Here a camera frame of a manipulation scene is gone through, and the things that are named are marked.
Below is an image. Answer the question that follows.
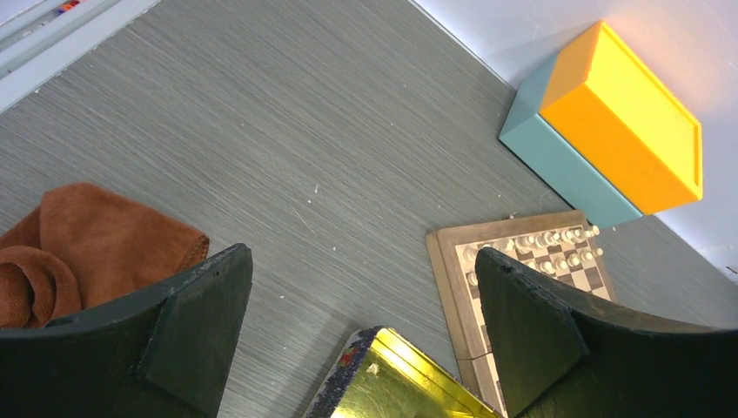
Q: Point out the brown cloth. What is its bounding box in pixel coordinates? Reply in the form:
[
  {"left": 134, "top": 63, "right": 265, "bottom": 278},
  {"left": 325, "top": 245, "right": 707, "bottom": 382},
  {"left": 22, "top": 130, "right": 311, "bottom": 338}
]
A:
[{"left": 1, "top": 183, "right": 210, "bottom": 328}]

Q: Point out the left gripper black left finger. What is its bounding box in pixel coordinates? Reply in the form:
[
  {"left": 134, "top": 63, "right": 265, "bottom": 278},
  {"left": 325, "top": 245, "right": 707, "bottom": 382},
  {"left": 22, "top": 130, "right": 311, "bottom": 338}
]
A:
[{"left": 1, "top": 243, "right": 253, "bottom": 417}]

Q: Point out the yellow transparent tray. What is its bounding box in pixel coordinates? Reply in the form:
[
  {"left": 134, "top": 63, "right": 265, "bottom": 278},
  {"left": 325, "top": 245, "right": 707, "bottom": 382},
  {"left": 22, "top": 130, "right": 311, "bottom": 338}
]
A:
[{"left": 303, "top": 326, "right": 500, "bottom": 418}]

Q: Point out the wooden chessboard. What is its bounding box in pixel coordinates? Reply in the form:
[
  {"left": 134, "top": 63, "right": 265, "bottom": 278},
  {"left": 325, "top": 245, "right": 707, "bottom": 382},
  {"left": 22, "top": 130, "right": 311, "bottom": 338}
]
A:
[{"left": 426, "top": 211, "right": 616, "bottom": 415}]

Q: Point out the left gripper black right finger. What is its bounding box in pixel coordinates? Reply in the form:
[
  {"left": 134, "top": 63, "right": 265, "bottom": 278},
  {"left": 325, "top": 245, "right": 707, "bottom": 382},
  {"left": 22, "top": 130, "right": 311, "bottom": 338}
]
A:
[{"left": 475, "top": 247, "right": 737, "bottom": 417}]

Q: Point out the grey-blue box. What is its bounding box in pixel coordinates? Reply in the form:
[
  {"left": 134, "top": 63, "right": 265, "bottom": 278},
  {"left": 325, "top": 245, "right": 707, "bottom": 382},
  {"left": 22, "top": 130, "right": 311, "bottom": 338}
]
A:
[{"left": 499, "top": 55, "right": 642, "bottom": 227}]

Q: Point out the yellow box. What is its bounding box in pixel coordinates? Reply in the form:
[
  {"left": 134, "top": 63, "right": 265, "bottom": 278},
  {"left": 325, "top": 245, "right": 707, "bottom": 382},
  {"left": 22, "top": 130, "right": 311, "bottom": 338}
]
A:
[{"left": 539, "top": 21, "right": 703, "bottom": 214}]

